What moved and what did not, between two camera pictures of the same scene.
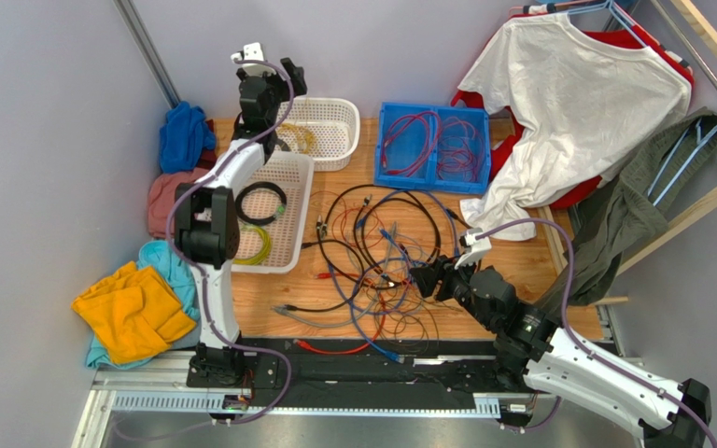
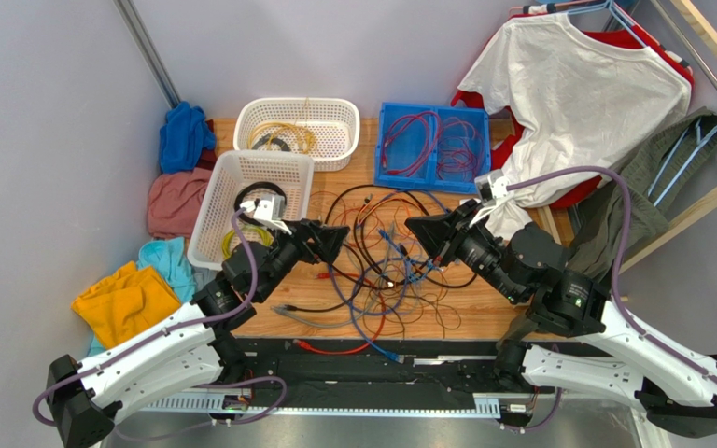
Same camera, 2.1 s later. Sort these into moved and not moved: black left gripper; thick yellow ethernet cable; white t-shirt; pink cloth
Moved: black left gripper
Not moved: pink cloth; white t-shirt; thick yellow ethernet cable
